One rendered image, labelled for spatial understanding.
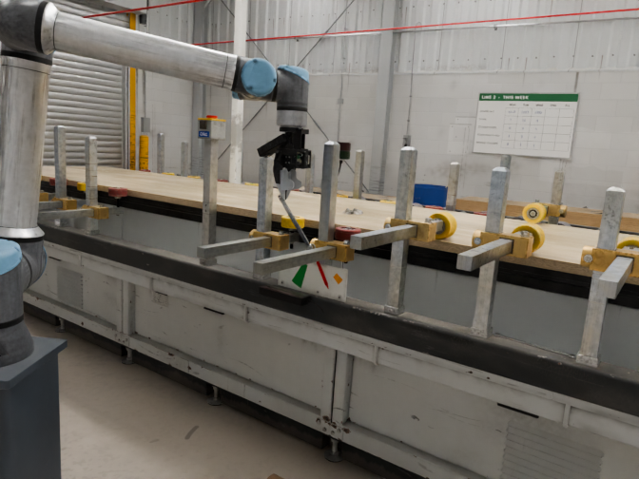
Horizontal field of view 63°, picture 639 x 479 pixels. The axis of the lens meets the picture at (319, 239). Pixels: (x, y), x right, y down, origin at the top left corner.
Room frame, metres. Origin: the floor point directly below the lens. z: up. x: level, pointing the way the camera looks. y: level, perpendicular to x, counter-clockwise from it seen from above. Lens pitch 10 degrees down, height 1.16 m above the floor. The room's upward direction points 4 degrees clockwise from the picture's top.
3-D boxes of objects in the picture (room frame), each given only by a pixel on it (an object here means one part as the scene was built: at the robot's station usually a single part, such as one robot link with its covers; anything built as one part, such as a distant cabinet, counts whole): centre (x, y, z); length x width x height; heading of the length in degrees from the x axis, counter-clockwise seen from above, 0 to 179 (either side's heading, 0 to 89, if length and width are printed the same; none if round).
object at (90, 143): (2.28, 1.01, 0.89); 0.04 x 0.04 x 0.48; 55
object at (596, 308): (1.15, -0.64, 0.87); 0.04 x 0.04 x 0.48; 55
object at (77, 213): (2.18, 1.03, 0.80); 0.44 x 0.03 x 0.04; 145
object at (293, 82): (1.56, 0.11, 1.31); 0.10 x 0.09 x 0.12; 105
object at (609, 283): (1.07, -0.63, 0.95); 0.50 x 0.04 x 0.04; 145
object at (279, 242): (1.70, 0.17, 0.84); 0.14 x 0.06 x 0.05; 55
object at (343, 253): (1.56, -0.04, 0.85); 0.14 x 0.06 x 0.05; 55
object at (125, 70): (3.94, 1.46, 1.25); 0.15 x 0.08 x 1.10; 55
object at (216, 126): (1.86, 0.40, 1.18); 0.07 x 0.07 x 0.08; 55
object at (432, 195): (7.21, -1.48, 0.36); 0.59 x 0.57 x 0.73; 148
